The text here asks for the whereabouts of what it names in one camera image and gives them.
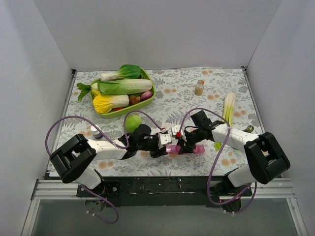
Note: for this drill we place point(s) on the clear pill bottle yellow capsules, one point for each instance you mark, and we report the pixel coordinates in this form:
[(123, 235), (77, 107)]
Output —
[(199, 87)]

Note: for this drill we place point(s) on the floral table mat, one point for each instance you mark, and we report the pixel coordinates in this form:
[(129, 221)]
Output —
[(175, 97)]

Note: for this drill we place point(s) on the green plastic tray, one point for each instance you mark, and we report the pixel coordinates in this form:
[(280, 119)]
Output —
[(141, 104)]

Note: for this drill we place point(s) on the long green napa cabbage toy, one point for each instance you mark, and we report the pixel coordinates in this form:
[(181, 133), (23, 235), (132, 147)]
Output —
[(124, 87)]

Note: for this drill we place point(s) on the green celery stalk toy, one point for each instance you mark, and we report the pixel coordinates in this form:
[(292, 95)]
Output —
[(228, 107)]

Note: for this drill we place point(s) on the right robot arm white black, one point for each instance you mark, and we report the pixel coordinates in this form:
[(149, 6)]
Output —
[(266, 159)]

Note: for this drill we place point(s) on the red pepper toy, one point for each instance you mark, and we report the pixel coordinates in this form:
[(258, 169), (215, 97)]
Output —
[(117, 109)]

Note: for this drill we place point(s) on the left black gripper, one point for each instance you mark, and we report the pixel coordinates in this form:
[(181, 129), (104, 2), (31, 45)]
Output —
[(157, 147)]

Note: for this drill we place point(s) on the bok choy toy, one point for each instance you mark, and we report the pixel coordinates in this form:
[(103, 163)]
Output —
[(127, 71)]

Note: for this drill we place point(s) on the round green cabbage toy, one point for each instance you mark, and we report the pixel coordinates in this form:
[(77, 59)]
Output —
[(132, 122)]

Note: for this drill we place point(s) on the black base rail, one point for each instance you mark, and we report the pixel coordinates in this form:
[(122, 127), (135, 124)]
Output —
[(155, 191)]

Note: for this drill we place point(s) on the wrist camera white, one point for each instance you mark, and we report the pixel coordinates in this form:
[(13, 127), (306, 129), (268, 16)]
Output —
[(164, 138), (176, 131)]

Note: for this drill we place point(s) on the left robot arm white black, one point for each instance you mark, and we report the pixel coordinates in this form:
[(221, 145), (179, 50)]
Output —
[(73, 158)]

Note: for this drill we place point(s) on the green round jar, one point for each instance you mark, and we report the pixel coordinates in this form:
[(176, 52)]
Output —
[(249, 129)]

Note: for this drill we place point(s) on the purple onion toy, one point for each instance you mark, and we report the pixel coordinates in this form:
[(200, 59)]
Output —
[(146, 95)]

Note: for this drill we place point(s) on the brown mushroom toy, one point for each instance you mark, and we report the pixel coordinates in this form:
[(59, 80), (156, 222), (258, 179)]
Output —
[(133, 100)]

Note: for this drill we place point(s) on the yellow cabbage toy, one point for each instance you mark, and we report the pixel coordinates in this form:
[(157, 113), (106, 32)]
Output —
[(103, 104)]

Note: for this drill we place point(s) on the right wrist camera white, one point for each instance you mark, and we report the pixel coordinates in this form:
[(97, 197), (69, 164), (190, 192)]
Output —
[(176, 131)]

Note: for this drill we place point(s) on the small white cap blue bottle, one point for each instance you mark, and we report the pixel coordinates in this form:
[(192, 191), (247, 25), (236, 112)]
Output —
[(96, 134)]

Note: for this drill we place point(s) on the pink weekly pill organizer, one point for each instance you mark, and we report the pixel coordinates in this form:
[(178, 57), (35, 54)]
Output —
[(173, 149)]

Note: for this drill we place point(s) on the white radish with leaves toy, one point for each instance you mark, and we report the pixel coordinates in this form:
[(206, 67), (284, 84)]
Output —
[(85, 89)]

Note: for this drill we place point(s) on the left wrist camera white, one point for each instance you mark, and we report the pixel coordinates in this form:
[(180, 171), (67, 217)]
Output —
[(164, 138)]

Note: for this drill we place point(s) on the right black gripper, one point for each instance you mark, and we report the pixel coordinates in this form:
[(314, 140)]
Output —
[(186, 141)]

